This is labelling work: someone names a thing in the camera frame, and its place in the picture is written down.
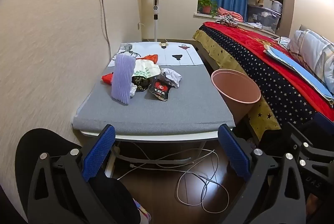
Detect large clear storage box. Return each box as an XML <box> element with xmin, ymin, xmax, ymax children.
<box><xmin>247</xmin><ymin>5</ymin><xmax>282</xmax><ymax>32</ymax></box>

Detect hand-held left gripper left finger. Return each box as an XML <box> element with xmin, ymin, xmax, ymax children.
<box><xmin>27</xmin><ymin>124</ymin><xmax>123</xmax><ymax>224</ymax></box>

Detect white window sill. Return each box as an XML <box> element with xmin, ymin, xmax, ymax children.
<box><xmin>194</xmin><ymin>13</ymin><xmax>280</xmax><ymax>37</ymax></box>

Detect bed with red blanket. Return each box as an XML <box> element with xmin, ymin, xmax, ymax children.
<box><xmin>192</xmin><ymin>21</ymin><xmax>334</xmax><ymax>141</ymax></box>

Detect white plaid pillow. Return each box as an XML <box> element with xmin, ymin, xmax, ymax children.
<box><xmin>288</xmin><ymin>29</ymin><xmax>334</xmax><ymax>91</ymax></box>

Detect white printed tablecloth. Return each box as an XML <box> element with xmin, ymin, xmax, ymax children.
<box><xmin>108</xmin><ymin>41</ymin><xmax>205</xmax><ymax>68</ymax></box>

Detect striped cloth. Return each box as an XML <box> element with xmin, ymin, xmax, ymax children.
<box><xmin>215</xmin><ymin>14</ymin><xmax>238</xmax><ymax>28</ymax></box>

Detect purple foam net sleeve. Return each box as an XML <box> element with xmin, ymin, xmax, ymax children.
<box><xmin>111</xmin><ymin>54</ymin><xmax>137</xmax><ymax>105</ymax></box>

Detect light blue folded cloth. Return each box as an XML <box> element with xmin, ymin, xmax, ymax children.
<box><xmin>263</xmin><ymin>46</ymin><xmax>334</xmax><ymax>104</ymax></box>

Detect black snack packet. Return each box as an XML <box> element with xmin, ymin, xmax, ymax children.
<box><xmin>148</xmin><ymin>78</ymin><xmax>173</xmax><ymax>102</ymax></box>

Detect white green plastic bag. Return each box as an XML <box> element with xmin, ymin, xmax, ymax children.
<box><xmin>133</xmin><ymin>59</ymin><xmax>161</xmax><ymax>79</ymax></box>

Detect small red wrapper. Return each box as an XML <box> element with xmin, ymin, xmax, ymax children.
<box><xmin>101</xmin><ymin>72</ymin><xmax>114</xmax><ymax>85</ymax></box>

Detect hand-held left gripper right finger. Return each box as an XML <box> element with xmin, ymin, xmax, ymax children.
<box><xmin>218</xmin><ymin>123</ymin><xmax>307</xmax><ymax>224</ymax></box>

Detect small clear storage box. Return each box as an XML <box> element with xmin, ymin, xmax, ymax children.
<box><xmin>248</xmin><ymin>0</ymin><xmax>283</xmax><ymax>10</ymax></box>

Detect black chair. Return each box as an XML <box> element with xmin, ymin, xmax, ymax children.
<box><xmin>14</xmin><ymin>128</ymin><xmax>141</xmax><ymax>224</ymax></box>

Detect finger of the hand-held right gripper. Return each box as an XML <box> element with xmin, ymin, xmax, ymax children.
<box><xmin>286</xmin><ymin>122</ymin><xmax>334</xmax><ymax>169</ymax></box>

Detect white table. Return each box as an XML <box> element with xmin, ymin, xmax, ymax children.
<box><xmin>78</xmin><ymin>126</ymin><xmax>234</xmax><ymax>180</ymax></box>

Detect dark patterned packet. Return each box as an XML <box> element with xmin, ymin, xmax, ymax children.
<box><xmin>132</xmin><ymin>76</ymin><xmax>152</xmax><ymax>92</ymax></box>

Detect small pale blue cloth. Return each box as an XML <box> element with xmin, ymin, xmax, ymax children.
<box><xmin>277</xmin><ymin>36</ymin><xmax>292</xmax><ymax>48</ymax></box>

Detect pink plastic bin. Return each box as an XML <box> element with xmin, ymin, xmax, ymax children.
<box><xmin>211</xmin><ymin>69</ymin><xmax>261</xmax><ymax>122</ymax></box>

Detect white papers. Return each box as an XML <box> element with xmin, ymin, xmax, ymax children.
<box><xmin>246</xmin><ymin>21</ymin><xmax>264</xmax><ymax>30</ymax></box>

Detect table with grey mat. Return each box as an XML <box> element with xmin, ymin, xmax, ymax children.
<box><xmin>73</xmin><ymin>65</ymin><xmax>235</xmax><ymax>129</ymax></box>

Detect potted green plant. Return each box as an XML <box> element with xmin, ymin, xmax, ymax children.
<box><xmin>197</xmin><ymin>0</ymin><xmax>218</xmax><ymax>18</ymax></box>

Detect white floor cable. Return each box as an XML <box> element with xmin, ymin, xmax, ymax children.
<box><xmin>176</xmin><ymin>149</ymin><xmax>230</xmax><ymax>214</ymax></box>
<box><xmin>117</xmin><ymin>142</ymin><xmax>217</xmax><ymax>181</ymax></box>

